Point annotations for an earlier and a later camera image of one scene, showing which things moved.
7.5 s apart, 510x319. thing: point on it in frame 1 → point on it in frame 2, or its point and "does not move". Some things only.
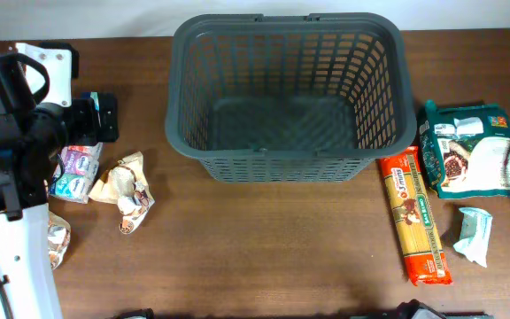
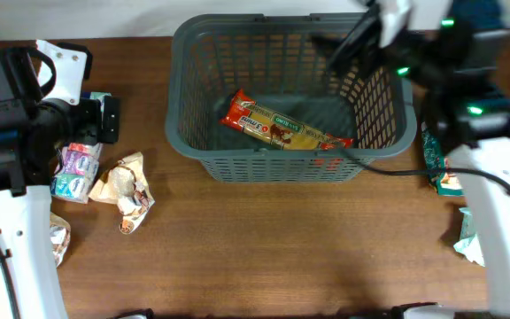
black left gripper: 87,131 does not move
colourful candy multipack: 74,172 does not move
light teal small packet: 475,236 does not move
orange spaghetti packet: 404,180 → 276,128
